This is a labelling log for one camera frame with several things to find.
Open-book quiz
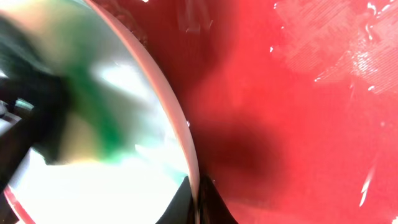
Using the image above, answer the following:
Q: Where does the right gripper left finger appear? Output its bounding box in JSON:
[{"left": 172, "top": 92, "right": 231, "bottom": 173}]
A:
[{"left": 156, "top": 177, "right": 193, "bottom": 224}]

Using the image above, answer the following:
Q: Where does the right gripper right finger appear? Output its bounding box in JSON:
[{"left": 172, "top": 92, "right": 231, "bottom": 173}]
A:
[{"left": 198, "top": 176, "right": 238, "bottom": 224}]

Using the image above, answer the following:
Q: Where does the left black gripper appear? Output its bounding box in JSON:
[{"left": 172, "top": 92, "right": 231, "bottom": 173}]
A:
[{"left": 0, "top": 18, "right": 72, "bottom": 224}]

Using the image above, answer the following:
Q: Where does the yellow green sponge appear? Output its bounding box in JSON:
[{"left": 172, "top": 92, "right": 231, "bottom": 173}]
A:
[{"left": 32, "top": 19, "right": 128, "bottom": 165}]

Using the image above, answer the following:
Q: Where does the white plate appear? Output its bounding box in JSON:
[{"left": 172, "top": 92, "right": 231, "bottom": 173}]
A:
[{"left": 1, "top": 1, "right": 199, "bottom": 223}]

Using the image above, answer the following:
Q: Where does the red plastic tray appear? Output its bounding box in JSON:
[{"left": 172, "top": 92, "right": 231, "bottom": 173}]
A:
[{"left": 2, "top": 0, "right": 398, "bottom": 224}]

